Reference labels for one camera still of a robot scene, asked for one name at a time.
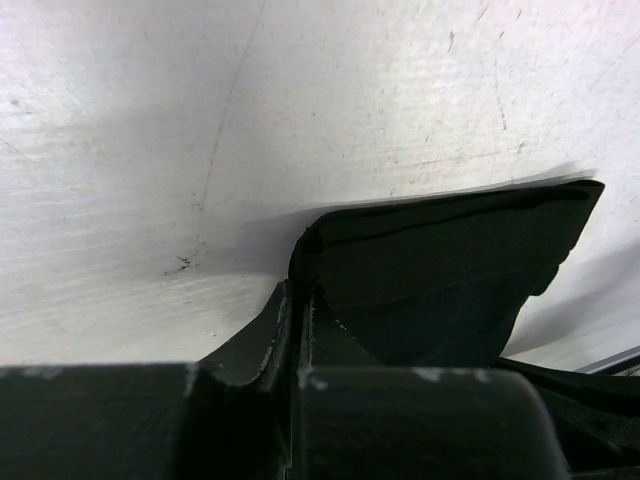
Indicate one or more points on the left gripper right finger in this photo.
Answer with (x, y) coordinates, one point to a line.
(357, 419)

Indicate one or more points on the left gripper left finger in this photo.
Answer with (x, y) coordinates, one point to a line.
(238, 422)

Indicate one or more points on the black underwear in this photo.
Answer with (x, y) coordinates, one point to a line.
(440, 283)

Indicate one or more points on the aluminium mounting rail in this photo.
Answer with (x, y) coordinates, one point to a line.
(625, 363)

